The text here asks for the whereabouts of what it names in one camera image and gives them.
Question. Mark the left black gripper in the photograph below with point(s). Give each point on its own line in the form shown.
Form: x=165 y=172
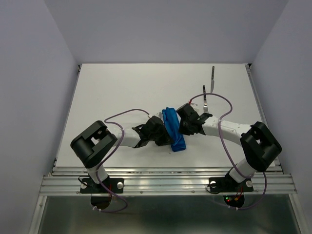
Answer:
x=165 y=139

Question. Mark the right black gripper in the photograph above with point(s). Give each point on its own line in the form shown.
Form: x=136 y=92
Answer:
x=185 y=131

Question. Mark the steel fork black handle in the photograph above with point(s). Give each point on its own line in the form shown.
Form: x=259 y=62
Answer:
x=205 y=106

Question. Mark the blue cloth napkin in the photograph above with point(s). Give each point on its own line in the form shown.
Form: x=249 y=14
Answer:
x=172 y=125

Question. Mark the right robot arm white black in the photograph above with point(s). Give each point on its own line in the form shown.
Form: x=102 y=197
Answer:
x=259 y=145

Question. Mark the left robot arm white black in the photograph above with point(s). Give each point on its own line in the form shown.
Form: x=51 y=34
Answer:
x=95 y=142

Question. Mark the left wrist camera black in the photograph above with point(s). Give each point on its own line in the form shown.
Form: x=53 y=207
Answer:
x=154 y=124

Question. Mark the steel knife black handle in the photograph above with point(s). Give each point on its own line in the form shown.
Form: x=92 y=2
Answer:
x=212 y=79

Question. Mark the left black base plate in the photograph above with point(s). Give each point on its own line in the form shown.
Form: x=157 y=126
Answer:
x=88 y=186

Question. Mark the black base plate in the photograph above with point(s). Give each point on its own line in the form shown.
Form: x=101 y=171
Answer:
x=230 y=186
x=88 y=186

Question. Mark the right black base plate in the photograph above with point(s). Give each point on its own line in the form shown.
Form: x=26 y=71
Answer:
x=230 y=186

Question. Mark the aluminium front rail frame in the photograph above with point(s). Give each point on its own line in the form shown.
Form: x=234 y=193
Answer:
x=163 y=181

